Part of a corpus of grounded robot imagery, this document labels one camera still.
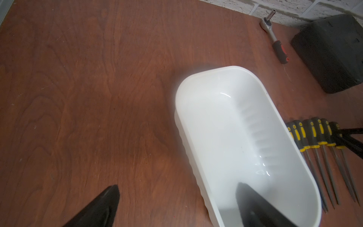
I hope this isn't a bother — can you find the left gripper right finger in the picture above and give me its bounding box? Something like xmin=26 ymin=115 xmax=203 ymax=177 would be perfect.
xmin=235 ymin=183 xmax=296 ymax=227

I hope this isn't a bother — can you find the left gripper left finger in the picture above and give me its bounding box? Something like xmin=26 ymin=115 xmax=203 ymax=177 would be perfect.
xmin=64 ymin=184 xmax=120 ymax=227

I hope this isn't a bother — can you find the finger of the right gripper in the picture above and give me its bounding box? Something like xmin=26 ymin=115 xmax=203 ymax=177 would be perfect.
xmin=332 ymin=128 xmax=363 ymax=159

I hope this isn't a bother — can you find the yellow black file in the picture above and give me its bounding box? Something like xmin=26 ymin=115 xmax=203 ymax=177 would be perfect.
xmin=321 ymin=118 xmax=363 ymax=204
xmin=302 ymin=119 xmax=338 ymax=208
xmin=329 ymin=122 xmax=361 ymax=205
xmin=311 ymin=117 xmax=356 ymax=204
xmin=291 ymin=117 xmax=339 ymax=213
xmin=286 ymin=121 xmax=329 ymax=213

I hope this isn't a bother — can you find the white plastic storage box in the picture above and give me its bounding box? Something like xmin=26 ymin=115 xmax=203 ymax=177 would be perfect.
xmin=175 ymin=66 xmax=322 ymax=227

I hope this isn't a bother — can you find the black plastic tool case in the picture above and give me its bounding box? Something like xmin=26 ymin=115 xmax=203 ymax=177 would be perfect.
xmin=291 ymin=14 xmax=363 ymax=94

